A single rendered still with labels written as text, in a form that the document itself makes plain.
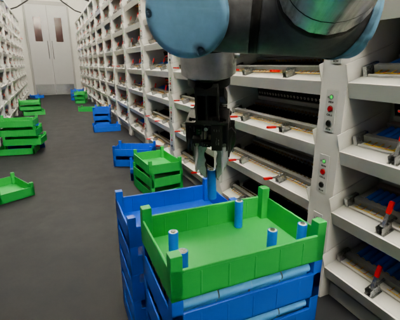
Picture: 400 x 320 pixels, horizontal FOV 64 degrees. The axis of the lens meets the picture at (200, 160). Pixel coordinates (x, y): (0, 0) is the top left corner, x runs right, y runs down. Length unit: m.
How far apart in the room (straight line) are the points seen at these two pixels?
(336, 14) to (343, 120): 0.72
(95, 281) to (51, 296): 0.15
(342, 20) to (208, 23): 0.13
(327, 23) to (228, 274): 0.40
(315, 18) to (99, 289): 1.12
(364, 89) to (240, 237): 0.52
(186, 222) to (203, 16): 0.47
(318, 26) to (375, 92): 0.63
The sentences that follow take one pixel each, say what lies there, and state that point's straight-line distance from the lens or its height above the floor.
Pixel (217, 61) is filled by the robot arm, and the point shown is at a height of 0.76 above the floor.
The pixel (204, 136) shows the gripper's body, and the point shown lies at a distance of 0.55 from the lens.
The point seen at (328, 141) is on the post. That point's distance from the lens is 1.04.
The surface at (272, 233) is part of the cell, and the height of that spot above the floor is 0.46.
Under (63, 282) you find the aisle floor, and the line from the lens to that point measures 1.33.
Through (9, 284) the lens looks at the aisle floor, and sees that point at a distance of 1.40.
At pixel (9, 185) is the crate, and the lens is 2.42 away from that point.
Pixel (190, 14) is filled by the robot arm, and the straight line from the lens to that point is 0.35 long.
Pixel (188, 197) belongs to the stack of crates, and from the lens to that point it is 1.05.
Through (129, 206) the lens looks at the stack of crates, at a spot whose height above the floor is 0.34.
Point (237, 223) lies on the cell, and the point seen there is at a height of 0.42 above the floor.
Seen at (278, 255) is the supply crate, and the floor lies 0.44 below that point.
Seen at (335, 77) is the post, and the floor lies 0.72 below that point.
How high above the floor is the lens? 0.75
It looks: 17 degrees down
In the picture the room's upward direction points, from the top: straight up
